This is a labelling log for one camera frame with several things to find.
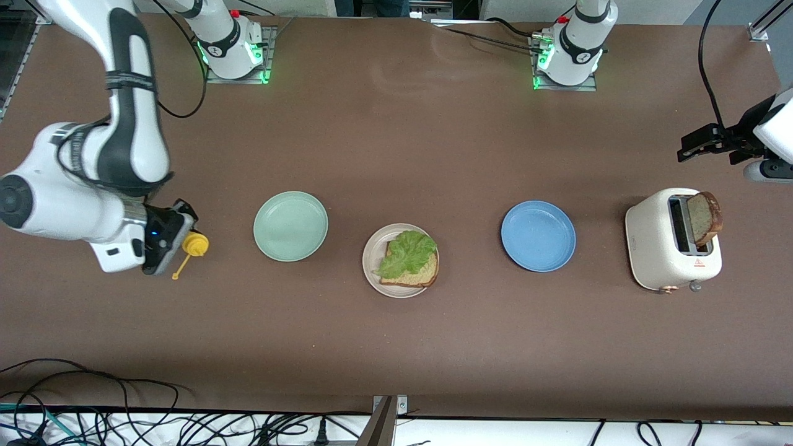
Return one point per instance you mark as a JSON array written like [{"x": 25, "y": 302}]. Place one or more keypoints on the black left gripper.
[{"x": 745, "y": 132}]

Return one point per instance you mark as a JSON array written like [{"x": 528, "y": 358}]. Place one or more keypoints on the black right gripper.
[{"x": 162, "y": 224}]

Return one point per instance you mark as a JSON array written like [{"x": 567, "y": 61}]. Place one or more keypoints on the yellow squeeze bottle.
[{"x": 196, "y": 244}]

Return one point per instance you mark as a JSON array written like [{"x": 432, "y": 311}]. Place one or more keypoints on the green lettuce leaf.
[{"x": 406, "y": 254}]

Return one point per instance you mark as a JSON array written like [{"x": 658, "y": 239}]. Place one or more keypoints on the brown-crusted bread slice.
[
  {"x": 703, "y": 217},
  {"x": 424, "y": 274}
]

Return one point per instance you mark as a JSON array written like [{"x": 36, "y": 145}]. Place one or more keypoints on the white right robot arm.
[{"x": 62, "y": 198}]

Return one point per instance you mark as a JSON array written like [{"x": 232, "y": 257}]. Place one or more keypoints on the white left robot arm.
[{"x": 579, "y": 43}]

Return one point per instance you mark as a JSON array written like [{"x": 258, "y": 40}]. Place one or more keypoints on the mint green plate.
[{"x": 290, "y": 226}]

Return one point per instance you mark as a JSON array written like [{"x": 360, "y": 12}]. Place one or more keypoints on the blue plate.
[{"x": 538, "y": 236}]

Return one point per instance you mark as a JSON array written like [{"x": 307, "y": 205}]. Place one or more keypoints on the beige plate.
[{"x": 396, "y": 291}]

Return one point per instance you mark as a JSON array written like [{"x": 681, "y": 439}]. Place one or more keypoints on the white toaster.
[{"x": 650, "y": 248}]

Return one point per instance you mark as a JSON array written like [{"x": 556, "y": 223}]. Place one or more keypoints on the black power plug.
[{"x": 321, "y": 433}]

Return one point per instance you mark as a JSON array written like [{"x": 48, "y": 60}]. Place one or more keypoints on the dark blue trousers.
[{"x": 372, "y": 7}]

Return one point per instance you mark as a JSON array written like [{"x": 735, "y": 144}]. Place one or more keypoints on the aluminium frame bracket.
[{"x": 759, "y": 31}]

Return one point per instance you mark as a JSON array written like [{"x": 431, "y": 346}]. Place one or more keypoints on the metal table bracket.
[{"x": 384, "y": 427}]

